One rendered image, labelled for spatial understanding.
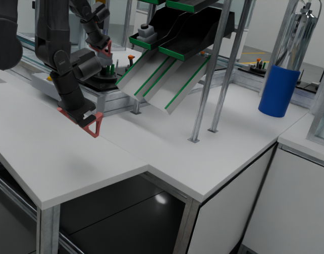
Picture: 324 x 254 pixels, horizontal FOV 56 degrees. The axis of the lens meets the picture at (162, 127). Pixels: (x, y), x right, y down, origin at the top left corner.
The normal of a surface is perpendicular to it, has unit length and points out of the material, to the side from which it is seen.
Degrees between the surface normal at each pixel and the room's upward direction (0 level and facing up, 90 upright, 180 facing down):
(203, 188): 0
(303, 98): 90
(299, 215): 90
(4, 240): 0
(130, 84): 45
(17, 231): 0
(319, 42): 90
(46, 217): 90
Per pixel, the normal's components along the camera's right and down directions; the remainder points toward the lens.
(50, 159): 0.18, -0.90
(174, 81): -0.39, -0.52
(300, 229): -0.60, 0.22
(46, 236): 0.70, 0.40
